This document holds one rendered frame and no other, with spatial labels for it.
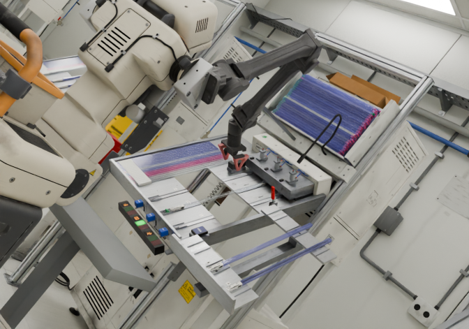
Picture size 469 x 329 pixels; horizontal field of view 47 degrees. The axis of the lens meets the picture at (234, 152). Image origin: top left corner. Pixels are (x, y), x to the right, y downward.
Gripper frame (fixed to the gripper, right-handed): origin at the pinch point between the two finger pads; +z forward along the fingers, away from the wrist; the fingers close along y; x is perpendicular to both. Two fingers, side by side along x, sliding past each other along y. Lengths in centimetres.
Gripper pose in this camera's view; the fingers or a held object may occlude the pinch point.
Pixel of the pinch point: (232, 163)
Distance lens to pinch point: 225.0
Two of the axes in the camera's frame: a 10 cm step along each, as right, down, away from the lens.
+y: -5.3, -4.5, 7.2
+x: -8.5, 2.0, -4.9
